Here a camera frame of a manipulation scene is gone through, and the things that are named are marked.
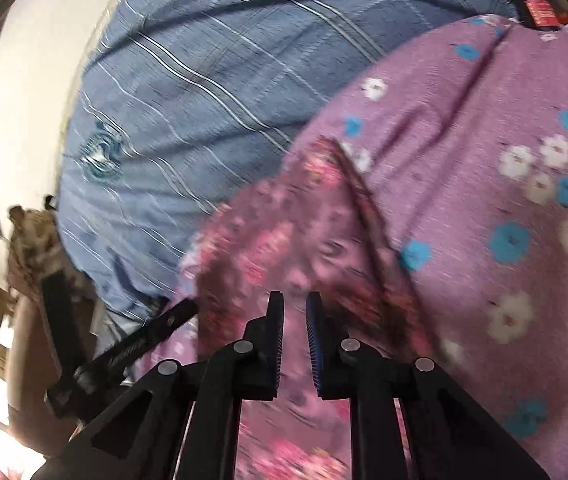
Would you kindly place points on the small dark bottle red label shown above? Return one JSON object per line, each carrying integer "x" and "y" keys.
{"x": 539, "y": 10}

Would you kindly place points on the purple floral blanket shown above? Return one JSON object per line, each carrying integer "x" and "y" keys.
{"x": 464, "y": 110}

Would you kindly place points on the wooden headboard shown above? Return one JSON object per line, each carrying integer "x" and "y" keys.
{"x": 29, "y": 360}

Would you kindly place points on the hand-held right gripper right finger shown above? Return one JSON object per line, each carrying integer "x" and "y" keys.
{"x": 315, "y": 340}

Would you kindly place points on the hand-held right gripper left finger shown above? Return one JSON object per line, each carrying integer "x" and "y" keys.
{"x": 276, "y": 340}

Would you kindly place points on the pink floral shirt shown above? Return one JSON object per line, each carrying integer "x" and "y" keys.
{"x": 274, "y": 240}

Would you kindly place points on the blue plaid quilt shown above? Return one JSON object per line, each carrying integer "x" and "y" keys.
{"x": 214, "y": 85}

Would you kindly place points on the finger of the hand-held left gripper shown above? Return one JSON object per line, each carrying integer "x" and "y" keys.
{"x": 139, "y": 345}
{"x": 61, "y": 320}

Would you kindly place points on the brown patterned cloth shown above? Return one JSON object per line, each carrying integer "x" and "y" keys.
{"x": 34, "y": 235}

